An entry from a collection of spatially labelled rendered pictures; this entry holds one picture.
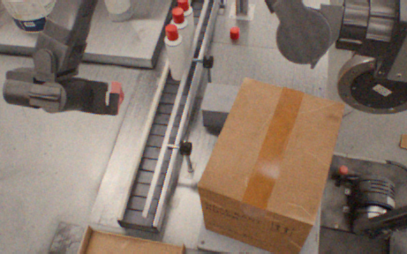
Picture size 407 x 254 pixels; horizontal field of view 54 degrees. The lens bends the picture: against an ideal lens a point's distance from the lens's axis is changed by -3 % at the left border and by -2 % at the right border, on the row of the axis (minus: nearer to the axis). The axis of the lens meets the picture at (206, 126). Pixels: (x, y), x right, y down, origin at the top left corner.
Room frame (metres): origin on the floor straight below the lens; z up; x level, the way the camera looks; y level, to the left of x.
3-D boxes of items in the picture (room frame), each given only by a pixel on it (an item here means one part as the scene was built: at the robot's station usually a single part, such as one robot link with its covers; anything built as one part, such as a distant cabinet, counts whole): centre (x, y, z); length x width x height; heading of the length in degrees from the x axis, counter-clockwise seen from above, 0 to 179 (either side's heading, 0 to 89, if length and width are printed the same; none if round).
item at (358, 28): (0.41, -0.25, 1.45); 0.09 x 0.08 x 0.12; 161
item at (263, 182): (0.42, -0.14, 0.99); 0.30 x 0.24 x 0.27; 153
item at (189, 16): (0.96, 0.03, 0.98); 0.05 x 0.05 x 0.20
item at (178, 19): (0.90, 0.05, 0.98); 0.05 x 0.05 x 0.20
